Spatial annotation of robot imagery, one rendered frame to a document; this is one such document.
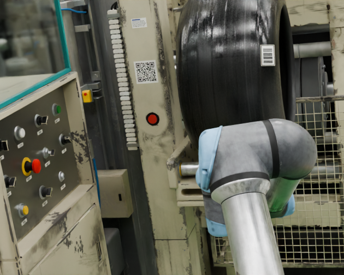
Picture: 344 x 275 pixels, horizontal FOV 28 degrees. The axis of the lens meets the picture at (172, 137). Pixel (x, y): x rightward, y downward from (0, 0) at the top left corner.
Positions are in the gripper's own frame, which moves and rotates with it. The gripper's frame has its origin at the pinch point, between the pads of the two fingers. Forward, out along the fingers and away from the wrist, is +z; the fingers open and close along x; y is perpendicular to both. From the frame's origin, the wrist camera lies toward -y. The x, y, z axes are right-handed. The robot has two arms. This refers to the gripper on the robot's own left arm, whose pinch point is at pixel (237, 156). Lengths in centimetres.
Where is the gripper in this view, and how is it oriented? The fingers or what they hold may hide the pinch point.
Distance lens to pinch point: 197.7
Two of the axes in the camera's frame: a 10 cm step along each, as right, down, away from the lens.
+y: -0.9, -9.8, -1.6
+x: -9.6, 0.4, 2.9
